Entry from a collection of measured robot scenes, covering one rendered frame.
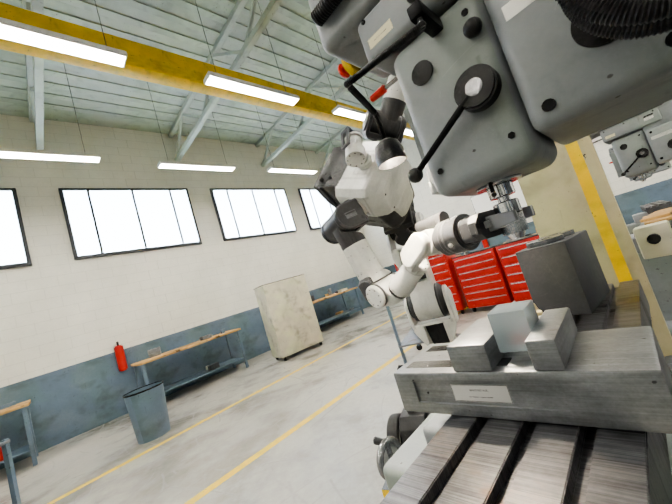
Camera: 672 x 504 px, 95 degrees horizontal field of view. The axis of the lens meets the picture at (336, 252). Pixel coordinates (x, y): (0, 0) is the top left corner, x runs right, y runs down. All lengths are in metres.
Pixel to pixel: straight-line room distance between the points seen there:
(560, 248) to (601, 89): 0.46
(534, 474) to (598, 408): 0.12
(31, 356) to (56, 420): 1.18
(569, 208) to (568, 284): 1.49
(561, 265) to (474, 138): 0.46
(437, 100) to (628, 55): 0.27
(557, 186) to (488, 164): 1.83
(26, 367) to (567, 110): 7.68
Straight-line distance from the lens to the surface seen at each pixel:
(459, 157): 0.64
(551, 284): 0.98
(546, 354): 0.49
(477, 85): 0.61
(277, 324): 6.57
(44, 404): 7.68
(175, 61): 5.83
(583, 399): 0.51
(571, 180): 2.43
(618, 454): 0.48
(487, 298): 5.78
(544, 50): 0.61
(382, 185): 1.08
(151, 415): 5.03
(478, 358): 0.52
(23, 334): 7.72
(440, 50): 0.70
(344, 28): 0.83
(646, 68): 0.59
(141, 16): 6.97
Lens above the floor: 1.22
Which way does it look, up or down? 5 degrees up
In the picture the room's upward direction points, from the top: 17 degrees counter-clockwise
